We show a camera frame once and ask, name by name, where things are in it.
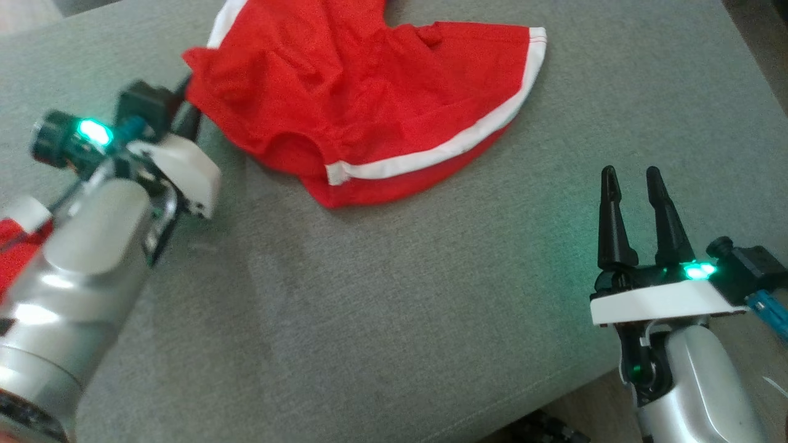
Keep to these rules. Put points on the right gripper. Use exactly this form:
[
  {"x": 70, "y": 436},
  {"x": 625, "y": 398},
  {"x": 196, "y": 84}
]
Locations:
[{"x": 659, "y": 301}]

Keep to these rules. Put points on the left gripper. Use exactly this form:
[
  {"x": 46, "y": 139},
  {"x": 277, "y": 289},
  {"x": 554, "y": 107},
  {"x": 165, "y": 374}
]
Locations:
[{"x": 184, "y": 172}]

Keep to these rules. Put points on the red and white shorts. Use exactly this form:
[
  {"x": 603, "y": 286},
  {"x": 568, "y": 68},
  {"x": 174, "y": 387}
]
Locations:
[{"x": 369, "y": 92}]

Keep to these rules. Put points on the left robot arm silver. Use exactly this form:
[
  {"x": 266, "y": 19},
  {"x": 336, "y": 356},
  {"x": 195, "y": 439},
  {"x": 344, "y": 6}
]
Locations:
[{"x": 80, "y": 277}]

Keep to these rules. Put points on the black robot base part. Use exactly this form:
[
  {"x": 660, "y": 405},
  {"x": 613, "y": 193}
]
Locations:
[{"x": 548, "y": 431}]

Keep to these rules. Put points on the red garment white trim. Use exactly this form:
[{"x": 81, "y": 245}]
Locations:
[{"x": 21, "y": 258}]

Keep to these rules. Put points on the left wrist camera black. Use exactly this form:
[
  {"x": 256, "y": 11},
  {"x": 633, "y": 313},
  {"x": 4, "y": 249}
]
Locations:
[{"x": 144, "y": 104}]

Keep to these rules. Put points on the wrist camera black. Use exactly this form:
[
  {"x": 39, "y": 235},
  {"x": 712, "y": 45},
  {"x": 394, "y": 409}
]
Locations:
[
  {"x": 754, "y": 267},
  {"x": 144, "y": 104}
]

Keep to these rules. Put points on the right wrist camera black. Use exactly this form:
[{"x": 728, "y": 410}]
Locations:
[{"x": 754, "y": 267}]

